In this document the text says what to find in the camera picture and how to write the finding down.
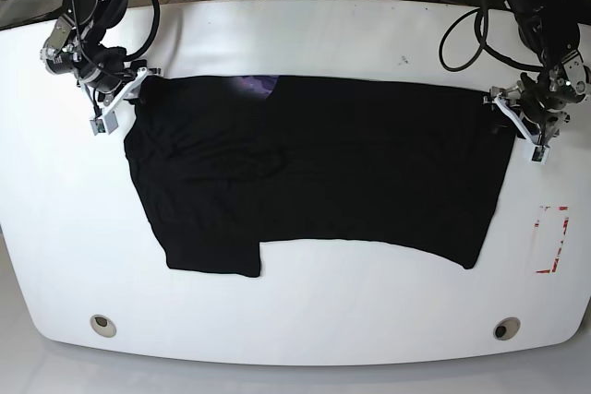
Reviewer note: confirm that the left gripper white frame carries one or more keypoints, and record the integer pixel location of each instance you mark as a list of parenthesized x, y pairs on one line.
[(536, 124)]

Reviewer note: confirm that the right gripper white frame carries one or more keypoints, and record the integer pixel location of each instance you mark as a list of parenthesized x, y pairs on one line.
[(106, 102)]

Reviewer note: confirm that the black printed T-shirt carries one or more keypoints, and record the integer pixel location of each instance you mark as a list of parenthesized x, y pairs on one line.
[(221, 169)]

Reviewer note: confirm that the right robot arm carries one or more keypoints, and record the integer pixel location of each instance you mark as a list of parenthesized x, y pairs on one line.
[(107, 76)]

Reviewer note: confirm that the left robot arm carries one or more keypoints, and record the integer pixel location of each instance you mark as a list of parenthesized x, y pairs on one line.
[(548, 29)]

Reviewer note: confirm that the red tape rectangle marker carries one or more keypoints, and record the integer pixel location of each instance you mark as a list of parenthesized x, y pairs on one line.
[(548, 239)]

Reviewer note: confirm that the right table grommet hole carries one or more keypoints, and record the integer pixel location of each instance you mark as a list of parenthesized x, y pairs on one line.
[(507, 328)]

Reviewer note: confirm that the table grommet hole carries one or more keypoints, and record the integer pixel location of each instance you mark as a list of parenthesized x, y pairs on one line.
[(507, 328), (103, 326)]

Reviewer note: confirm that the left table grommet hole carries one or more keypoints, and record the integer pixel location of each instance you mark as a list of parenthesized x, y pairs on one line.
[(103, 326)]

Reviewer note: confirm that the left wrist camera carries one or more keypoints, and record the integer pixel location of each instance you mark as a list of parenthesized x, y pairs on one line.
[(539, 154)]

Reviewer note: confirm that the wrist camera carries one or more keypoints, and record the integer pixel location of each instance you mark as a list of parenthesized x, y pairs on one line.
[(104, 124), (539, 154)]

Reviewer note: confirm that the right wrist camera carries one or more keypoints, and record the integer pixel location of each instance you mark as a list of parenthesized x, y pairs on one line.
[(104, 124)]

